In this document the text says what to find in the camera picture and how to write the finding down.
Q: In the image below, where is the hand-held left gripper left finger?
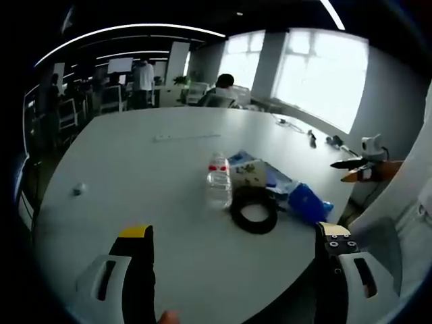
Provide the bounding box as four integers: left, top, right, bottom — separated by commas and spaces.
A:
76, 223, 157, 324

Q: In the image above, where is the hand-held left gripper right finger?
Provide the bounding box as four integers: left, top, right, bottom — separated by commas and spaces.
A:
313, 221, 403, 324

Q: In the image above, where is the blue plastic bag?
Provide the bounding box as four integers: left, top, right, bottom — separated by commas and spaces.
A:
287, 182, 335, 225

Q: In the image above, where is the clear plastic pack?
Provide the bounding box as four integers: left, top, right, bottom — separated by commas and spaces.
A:
265, 161, 300, 204

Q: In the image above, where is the floral tissue pack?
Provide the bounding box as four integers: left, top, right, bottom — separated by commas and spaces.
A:
229, 159, 268, 188

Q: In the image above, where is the light blue packet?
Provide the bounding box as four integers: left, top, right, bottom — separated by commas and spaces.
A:
227, 150, 258, 167

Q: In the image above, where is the black tape roll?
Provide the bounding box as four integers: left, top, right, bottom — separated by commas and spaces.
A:
229, 187, 279, 236

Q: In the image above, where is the clear plastic water bottle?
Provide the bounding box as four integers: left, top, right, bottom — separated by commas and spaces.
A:
205, 151, 234, 211

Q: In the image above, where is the person's left hand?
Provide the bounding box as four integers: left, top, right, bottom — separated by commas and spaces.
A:
158, 310, 182, 324

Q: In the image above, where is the large bright window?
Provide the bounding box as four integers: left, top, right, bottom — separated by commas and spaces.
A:
272, 28, 369, 135

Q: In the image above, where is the white table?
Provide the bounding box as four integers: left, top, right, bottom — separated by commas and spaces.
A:
32, 106, 365, 324

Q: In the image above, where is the white power strip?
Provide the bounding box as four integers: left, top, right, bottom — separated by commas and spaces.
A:
153, 133, 222, 143

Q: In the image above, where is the white office chair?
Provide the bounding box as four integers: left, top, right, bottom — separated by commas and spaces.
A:
99, 84, 124, 114
57, 97, 86, 132
201, 92, 238, 109

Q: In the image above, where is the narrow bright window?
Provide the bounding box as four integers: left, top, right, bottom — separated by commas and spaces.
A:
219, 29, 267, 91

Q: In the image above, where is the computer monitor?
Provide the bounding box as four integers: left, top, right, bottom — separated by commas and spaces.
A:
107, 57, 134, 74

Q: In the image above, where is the long ceiling light strip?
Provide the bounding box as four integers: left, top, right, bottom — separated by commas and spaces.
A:
33, 22, 227, 68

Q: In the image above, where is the dark device with cable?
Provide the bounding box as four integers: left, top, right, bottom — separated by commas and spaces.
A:
325, 134, 359, 157

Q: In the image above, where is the white charger with cable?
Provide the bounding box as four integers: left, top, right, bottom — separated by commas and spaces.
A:
269, 113, 306, 133

